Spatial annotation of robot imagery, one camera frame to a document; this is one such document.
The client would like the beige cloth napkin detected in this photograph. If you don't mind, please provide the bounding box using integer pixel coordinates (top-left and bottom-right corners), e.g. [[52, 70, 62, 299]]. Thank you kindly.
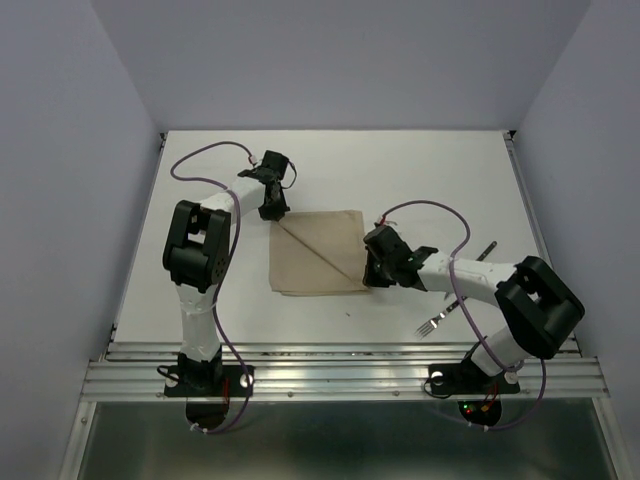
[[269, 210, 368, 297]]

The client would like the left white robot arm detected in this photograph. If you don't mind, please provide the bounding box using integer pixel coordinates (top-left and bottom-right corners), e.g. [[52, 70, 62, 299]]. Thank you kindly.
[[162, 147, 296, 394]]

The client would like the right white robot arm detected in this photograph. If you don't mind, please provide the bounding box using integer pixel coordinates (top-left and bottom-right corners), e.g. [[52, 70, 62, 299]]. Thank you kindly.
[[364, 225, 585, 390]]

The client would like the steel fork black handle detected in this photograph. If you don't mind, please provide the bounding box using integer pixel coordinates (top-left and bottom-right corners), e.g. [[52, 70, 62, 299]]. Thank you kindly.
[[414, 301, 459, 339]]

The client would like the steel knife black handle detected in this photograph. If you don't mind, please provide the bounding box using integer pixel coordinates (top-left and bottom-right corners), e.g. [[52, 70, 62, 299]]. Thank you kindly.
[[476, 241, 498, 262]]

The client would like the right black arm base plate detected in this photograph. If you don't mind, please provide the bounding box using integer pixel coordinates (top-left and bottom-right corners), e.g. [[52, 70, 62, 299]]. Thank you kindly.
[[423, 363, 520, 397]]

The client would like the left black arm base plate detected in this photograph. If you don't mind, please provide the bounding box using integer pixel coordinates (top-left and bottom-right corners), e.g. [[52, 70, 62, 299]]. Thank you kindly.
[[156, 364, 254, 399]]

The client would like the aluminium front rail frame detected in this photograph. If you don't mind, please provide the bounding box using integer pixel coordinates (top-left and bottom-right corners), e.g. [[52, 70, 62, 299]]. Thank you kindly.
[[81, 341, 609, 402]]

